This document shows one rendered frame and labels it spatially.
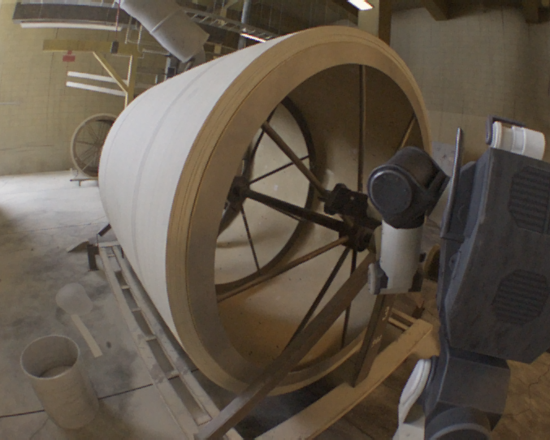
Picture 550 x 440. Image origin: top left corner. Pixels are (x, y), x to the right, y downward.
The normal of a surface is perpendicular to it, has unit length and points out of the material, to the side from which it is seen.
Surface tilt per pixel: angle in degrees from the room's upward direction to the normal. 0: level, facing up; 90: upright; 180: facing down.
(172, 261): 90
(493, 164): 79
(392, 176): 108
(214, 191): 90
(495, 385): 34
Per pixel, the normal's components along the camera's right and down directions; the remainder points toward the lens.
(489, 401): -0.19, -0.69
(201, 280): 0.63, 0.27
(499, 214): -0.48, 0.00
